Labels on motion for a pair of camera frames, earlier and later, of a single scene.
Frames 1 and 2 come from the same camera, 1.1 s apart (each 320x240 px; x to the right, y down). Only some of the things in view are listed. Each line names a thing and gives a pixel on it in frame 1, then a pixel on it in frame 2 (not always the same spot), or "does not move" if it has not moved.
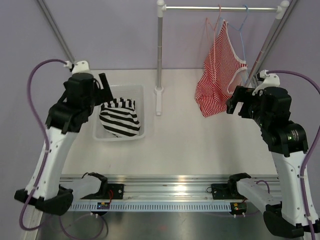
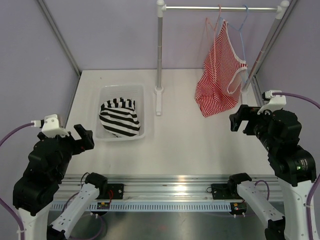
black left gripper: (104, 95) → (87, 142)
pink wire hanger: (214, 29) does not move
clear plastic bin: (136, 92) does not move
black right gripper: (242, 95) → (246, 113)
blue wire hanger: (239, 30) does not move
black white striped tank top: (118, 116) does not move
